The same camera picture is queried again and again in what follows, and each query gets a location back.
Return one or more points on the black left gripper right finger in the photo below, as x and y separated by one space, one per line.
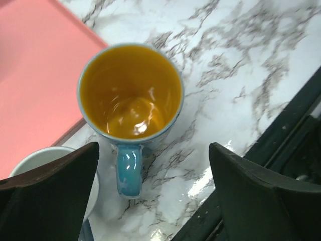
259 204

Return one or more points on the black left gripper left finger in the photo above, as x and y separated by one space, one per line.
49 202

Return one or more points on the small grey-purple mug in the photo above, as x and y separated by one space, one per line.
47 155

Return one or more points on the blue-bottom beige mug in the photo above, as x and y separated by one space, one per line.
131 94

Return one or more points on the pink plastic tray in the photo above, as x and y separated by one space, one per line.
44 49

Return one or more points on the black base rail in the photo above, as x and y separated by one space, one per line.
290 146

